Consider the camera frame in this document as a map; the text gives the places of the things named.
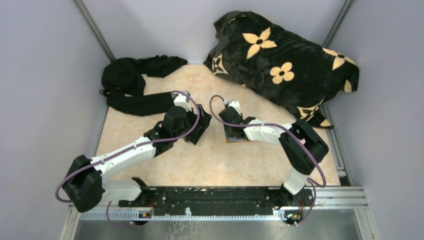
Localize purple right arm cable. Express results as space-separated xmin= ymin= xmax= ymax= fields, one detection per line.
xmin=209 ymin=95 xmax=327 ymax=226

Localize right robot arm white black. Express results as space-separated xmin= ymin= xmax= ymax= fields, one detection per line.
xmin=218 ymin=104 xmax=329 ymax=206

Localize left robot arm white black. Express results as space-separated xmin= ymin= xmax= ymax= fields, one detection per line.
xmin=59 ymin=104 xmax=212 ymax=213

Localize black plastic card bin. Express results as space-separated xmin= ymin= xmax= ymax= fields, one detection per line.
xmin=184 ymin=112 xmax=212 ymax=145

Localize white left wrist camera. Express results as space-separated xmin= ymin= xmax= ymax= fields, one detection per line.
xmin=171 ymin=90 xmax=192 ymax=112

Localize black blanket yellow flowers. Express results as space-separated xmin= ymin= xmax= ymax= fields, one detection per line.
xmin=204 ymin=10 xmax=360 ymax=129

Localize aluminium frame rail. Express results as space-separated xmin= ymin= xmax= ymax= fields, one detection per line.
xmin=77 ymin=186 xmax=368 ymax=222

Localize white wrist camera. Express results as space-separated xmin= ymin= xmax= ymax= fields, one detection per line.
xmin=225 ymin=100 xmax=242 ymax=115
xmin=171 ymin=90 xmax=192 ymax=112

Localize yellow leather card holder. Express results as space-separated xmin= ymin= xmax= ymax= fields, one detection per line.
xmin=224 ymin=131 xmax=249 ymax=143

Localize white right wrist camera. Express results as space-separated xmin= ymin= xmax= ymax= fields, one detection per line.
xmin=225 ymin=100 xmax=242 ymax=115

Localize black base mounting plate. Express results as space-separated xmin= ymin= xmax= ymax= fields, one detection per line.
xmin=118 ymin=186 xmax=313 ymax=216

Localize black crumpled garment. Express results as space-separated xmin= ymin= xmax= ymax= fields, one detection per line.
xmin=99 ymin=55 xmax=188 ymax=117

